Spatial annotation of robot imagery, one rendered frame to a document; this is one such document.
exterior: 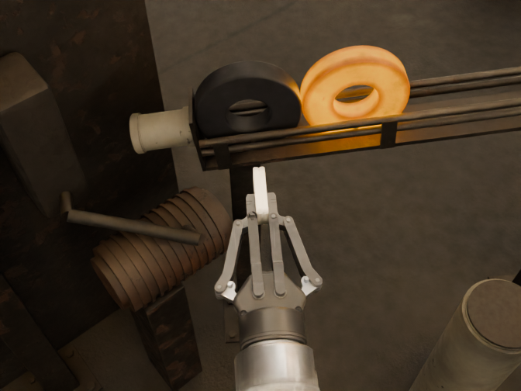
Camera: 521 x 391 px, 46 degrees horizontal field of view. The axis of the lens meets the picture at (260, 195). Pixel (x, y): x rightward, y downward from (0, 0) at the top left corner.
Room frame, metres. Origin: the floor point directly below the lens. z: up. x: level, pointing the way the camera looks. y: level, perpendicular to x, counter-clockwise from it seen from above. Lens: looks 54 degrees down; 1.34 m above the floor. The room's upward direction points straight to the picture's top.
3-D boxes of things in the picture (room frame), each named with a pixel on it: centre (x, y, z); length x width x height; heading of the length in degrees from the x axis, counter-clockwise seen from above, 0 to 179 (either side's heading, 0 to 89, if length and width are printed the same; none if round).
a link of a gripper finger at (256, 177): (0.46, 0.00, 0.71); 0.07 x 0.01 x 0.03; 4
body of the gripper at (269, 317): (0.31, -0.01, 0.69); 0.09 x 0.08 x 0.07; 4
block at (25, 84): (0.58, 0.33, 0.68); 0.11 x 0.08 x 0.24; 40
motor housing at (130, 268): (0.53, 0.16, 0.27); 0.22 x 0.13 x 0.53; 130
